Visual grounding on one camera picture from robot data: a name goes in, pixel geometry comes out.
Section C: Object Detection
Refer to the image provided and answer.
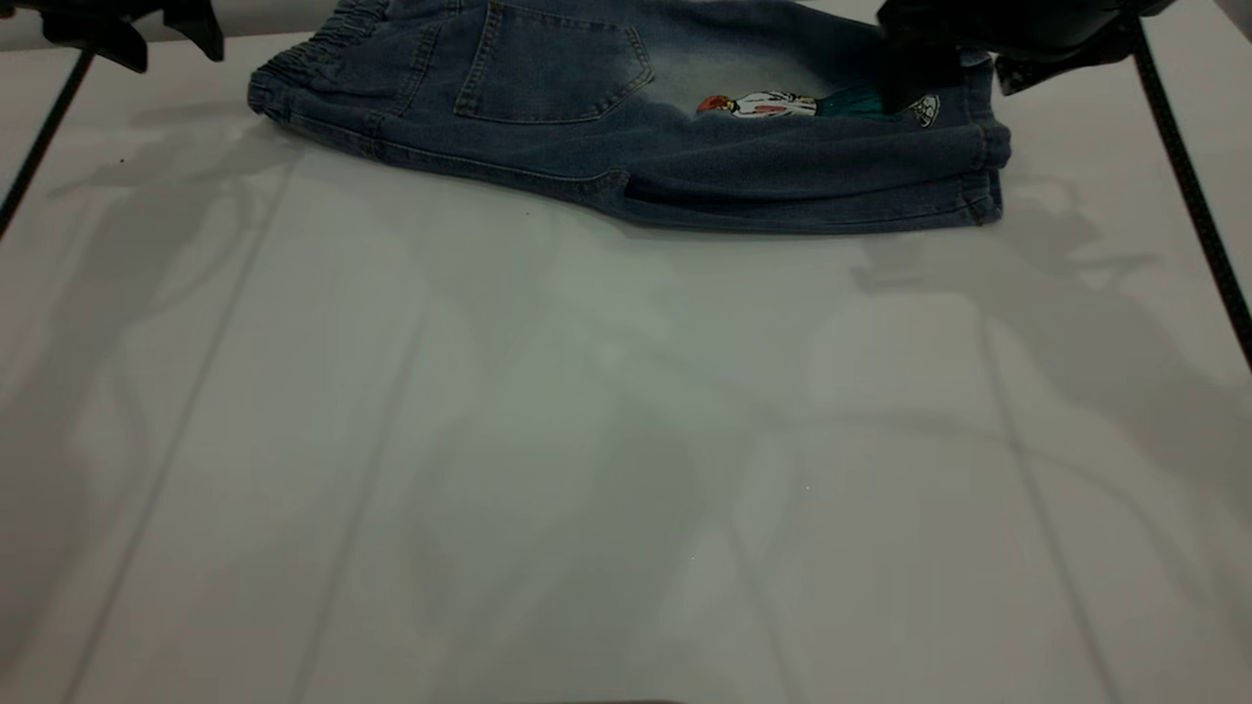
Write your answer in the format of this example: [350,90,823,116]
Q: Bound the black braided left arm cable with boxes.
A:
[0,44,99,241]

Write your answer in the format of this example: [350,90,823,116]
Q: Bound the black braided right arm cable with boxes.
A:
[1130,22,1252,373]

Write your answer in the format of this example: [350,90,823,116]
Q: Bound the blue denim pants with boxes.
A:
[246,0,1013,236]

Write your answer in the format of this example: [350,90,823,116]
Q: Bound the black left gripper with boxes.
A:
[0,0,227,75]

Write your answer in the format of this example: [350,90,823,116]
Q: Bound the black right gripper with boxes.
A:
[875,0,1175,114]

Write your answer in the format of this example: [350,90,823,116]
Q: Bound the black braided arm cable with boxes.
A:
[0,44,99,241]
[1130,22,1252,373]

